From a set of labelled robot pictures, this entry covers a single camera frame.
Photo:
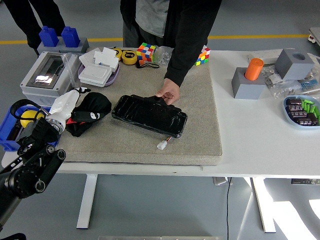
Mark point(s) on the person's left hand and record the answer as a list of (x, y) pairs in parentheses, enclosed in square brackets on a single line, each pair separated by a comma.
[(171, 91)]

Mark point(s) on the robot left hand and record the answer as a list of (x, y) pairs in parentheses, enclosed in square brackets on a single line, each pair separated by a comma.
[(62, 105)]

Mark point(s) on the black rag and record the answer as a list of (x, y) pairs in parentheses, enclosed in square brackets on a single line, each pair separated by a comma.
[(96, 103)]

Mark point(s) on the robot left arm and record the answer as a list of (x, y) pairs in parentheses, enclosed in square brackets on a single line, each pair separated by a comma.
[(37, 155)]

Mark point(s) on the person's left forearm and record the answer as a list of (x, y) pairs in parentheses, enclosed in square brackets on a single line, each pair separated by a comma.
[(185, 55)]

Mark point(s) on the desk control panel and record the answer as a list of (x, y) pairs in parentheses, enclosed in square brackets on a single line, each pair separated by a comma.
[(305, 181)]

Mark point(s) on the empty clear plastic bag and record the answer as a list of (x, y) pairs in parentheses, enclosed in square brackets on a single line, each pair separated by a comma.
[(71, 72)]

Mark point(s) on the yellow lemon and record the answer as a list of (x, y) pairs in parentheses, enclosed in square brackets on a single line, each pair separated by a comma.
[(26, 117)]

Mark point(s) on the colourful puzzle cube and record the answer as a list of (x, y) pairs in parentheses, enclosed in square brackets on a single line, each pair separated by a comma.
[(146, 52), (203, 57)]

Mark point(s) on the yellow tape measure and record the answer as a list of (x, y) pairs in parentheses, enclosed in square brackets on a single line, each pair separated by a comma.
[(129, 57), (117, 53)]

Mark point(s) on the dark capacitor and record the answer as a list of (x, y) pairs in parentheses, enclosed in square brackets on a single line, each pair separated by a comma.
[(13, 131)]

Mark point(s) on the purple tray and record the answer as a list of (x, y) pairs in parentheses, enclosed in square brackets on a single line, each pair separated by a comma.
[(113, 77)]

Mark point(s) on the blue plastic bin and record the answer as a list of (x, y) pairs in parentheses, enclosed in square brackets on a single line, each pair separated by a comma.
[(7, 130)]

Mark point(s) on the grey-brown mat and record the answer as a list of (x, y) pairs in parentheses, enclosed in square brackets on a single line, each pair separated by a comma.
[(140, 145)]

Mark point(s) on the grey base for blue blocks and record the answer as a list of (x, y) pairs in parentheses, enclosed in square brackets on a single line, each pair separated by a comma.
[(83, 46)]

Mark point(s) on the blue plastic block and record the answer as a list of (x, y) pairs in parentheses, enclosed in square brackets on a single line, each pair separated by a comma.
[(70, 37), (48, 37)]

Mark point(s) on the grey block holder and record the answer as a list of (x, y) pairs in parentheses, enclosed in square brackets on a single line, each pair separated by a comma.
[(247, 88)]

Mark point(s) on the person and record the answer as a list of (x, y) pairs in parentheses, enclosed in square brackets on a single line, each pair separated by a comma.
[(150, 15), (22, 17)]

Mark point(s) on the orange cylinder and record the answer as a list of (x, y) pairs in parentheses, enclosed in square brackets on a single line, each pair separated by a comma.
[(253, 68)]

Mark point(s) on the white table leg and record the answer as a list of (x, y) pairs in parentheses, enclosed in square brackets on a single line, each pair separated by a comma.
[(263, 205), (86, 200)]

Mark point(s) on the clear bag of metal parts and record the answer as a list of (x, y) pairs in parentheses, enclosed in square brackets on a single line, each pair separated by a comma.
[(272, 77)]

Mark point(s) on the clear bag of small screws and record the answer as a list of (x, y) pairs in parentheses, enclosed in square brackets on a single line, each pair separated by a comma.
[(285, 88)]

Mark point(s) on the light blue bowl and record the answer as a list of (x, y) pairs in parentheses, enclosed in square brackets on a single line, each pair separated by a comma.
[(287, 118)]

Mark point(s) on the grey cube with round hole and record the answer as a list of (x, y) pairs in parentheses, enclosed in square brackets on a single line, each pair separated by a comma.
[(292, 66)]

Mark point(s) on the green battery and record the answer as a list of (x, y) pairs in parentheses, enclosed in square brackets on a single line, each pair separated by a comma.
[(317, 112), (312, 109), (305, 106), (307, 101)]

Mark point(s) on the clear bag of blue resistors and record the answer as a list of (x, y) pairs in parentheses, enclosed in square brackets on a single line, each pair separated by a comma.
[(308, 83)]

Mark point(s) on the white cart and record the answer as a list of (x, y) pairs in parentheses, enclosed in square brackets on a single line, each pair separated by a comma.
[(315, 36)]

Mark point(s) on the grey electrical enclosure box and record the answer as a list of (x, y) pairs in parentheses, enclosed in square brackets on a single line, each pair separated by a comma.
[(45, 72)]

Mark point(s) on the white wall switch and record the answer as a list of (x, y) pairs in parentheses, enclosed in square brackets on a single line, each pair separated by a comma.
[(95, 73)]

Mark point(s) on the grey bracket under table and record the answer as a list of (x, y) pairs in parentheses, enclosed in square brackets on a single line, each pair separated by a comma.
[(220, 181)]

